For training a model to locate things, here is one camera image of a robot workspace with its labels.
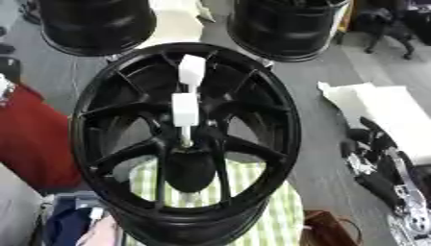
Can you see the brown bag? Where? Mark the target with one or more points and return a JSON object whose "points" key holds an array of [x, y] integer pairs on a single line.
{"points": [[325, 229]]}

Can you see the black round wheel barrel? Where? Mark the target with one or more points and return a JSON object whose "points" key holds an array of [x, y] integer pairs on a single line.
{"points": [[286, 29], [95, 25]]}

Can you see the white sheet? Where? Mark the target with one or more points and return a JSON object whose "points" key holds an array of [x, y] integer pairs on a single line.
{"points": [[387, 109]]}

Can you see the red fabric item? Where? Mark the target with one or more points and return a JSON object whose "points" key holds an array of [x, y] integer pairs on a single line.
{"points": [[34, 141]]}

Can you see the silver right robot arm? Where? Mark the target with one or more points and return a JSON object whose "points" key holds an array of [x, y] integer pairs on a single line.
{"points": [[412, 205]]}

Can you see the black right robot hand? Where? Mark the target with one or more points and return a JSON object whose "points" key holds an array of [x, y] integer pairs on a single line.
{"points": [[381, 184]]}

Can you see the white pin with square head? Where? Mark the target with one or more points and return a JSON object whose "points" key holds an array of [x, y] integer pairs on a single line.
{"points": [[184, 109]]}

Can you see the blue fabric item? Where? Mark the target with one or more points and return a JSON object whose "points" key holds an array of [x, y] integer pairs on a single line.
{"points": [[67, 224]]}

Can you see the black spoked wheel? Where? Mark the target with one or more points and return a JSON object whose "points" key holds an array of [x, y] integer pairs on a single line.
{"points": [[263, 105]]}

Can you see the white pin with long head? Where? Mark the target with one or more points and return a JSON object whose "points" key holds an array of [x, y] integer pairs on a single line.
{"points": [[192, 68]]}

